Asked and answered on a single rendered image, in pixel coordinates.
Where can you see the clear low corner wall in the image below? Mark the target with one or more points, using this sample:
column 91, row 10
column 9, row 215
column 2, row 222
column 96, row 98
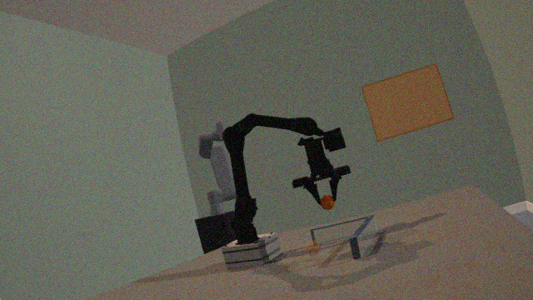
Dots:
column 346, row 230

